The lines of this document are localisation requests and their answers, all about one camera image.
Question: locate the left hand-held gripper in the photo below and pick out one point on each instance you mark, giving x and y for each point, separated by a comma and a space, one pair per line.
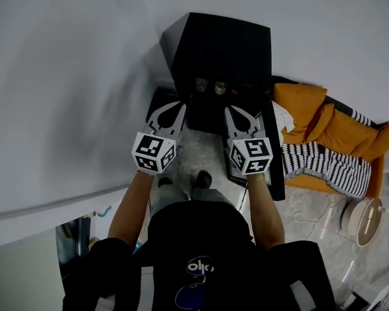
152, 151

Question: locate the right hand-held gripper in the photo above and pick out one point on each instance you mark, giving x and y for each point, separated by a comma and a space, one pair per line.
256, 149

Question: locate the dark bottle red cap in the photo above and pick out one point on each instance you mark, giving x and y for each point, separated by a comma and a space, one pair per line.
234, 92

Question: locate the clear bottle white cap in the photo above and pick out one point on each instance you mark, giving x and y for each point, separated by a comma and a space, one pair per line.
220, 88

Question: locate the clear bottle blue label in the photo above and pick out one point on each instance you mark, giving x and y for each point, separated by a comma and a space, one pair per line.
201, 84

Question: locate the person's right forearm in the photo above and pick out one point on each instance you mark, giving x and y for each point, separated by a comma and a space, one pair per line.
264, 212

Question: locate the person's left forearm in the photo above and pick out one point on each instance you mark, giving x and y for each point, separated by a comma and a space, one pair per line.
133, 206

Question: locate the white cloth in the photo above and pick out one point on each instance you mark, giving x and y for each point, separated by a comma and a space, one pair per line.
283, 117

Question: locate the black glass fridge door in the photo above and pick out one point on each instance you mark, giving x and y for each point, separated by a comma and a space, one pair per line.
276, 167

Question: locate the orange sofa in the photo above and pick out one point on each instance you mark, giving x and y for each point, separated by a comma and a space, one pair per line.
298, 109

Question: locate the person's black left shoe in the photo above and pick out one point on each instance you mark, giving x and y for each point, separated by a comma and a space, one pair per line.
165, 182

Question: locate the person's black shoe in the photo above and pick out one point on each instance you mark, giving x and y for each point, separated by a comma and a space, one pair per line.
203, 179
165, 182

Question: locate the person's black right shoe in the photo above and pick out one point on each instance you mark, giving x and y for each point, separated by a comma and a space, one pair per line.
203, 179

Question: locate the person's grey trousers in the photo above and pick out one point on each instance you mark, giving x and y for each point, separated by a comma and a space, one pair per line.
168, 196

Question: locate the black cabinet fridge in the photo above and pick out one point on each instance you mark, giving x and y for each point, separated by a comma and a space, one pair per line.
220, 44

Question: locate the black white striped blanket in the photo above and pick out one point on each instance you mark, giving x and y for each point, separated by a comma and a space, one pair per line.
337, 170

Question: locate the teal curved object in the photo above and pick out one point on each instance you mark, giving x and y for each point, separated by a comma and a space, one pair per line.
104, 211

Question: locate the person's black shirt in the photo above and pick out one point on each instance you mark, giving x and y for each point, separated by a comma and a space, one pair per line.
197, 232

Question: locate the striped throw pillow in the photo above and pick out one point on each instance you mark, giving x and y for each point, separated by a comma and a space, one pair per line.
361, 118

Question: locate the teal white packet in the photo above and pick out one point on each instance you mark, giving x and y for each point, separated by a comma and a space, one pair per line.
137, 247

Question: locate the dark framed glass door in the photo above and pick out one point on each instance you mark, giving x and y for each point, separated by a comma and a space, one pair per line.
73, 241

